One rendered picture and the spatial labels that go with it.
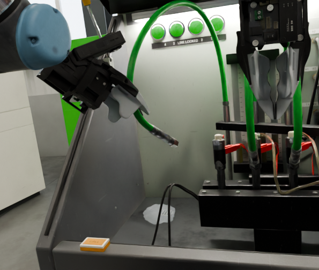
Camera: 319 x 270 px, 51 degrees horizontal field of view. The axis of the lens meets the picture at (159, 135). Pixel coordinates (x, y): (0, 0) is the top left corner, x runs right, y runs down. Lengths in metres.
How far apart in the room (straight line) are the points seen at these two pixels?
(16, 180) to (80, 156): 2.96
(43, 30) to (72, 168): 0.43
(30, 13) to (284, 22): 0.28
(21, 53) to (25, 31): 0.03
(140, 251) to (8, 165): 3.09
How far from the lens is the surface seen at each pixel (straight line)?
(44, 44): 0.43
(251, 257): 0.63
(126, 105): 0.64
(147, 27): 0.72
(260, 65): 0.46
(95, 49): 0.64
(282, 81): 0.47
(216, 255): 0.63
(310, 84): 1.05
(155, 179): 1.18
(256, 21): 0.42
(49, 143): 5.71
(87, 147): 0.84
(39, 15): 0.44
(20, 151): 3.76
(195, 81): 1.07
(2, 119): 3.63
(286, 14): 0.41
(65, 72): 0.61
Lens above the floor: 1.29
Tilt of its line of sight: 12 degrees down
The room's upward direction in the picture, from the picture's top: 6 degrees counter-clockwise
